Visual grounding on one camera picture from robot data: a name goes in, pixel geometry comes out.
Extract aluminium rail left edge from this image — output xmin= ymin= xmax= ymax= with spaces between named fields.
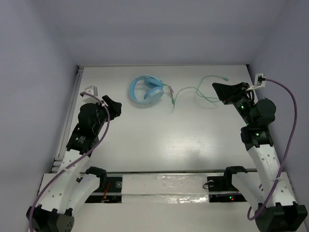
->
xmin=50 ymin=65 xmax=84 ymax=173

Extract light blue headphones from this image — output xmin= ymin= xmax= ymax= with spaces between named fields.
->
xmin=129 ymin=75 xmax=166 ymax=106

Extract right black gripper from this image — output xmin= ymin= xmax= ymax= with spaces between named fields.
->
xmin=212 ymin=82 xmax=254 ymax=126

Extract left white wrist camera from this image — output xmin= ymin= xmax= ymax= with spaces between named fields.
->
xmin=80 ymin=86 xmax=98 ymax=101

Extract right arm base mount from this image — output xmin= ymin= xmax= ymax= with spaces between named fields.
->
xmin=202 ymin=176 xmax=246 ymax=203

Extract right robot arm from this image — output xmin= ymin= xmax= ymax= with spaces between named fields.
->
xmin=212 ymin=82 xmax=308 ymax=232

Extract white foam front block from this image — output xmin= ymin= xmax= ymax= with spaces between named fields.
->
xmin=121 ymin=174 xmax=209 ymax=204

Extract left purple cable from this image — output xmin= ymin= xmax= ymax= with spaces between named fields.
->
xmin=28 ymin=91 xmax=111 ymax=232

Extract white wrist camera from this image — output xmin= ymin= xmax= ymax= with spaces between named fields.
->
xmin=246 ymin=73 xmax=266 ymax=91
xmin=80 ymin=86 xmax=98 ymax=101

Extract green headphone cable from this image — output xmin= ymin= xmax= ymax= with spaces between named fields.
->
xmin=164 ymin=75 xmax=229 ymax=109

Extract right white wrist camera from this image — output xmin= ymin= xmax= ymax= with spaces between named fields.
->
xmin=246 ymin=73 xmax=266 ymax=91

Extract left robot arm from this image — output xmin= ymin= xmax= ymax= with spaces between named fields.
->
xmin=26 ymin=94 xmax=122 ymax=232

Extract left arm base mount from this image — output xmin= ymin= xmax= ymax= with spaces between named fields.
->
xmin=85 ymin=176 xmax=123 ymax=203

